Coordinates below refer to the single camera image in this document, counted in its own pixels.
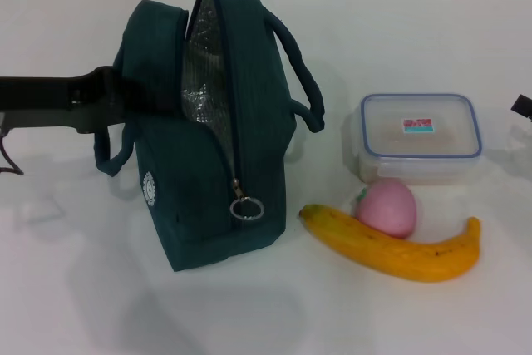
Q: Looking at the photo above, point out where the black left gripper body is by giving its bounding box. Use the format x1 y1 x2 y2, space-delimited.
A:
0 65 126 135

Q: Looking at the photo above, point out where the pink toy peach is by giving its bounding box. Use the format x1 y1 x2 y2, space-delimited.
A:
352 177 418 240

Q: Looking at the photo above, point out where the yellow banana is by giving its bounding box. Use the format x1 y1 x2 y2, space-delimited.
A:
298 204 482 284

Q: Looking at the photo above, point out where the clear blue-rimmed lunch box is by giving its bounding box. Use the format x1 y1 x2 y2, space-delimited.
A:
351 92 485 186

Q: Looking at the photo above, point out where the dark teal insulated lunch bag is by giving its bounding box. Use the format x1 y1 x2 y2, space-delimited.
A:
93 0 326 274

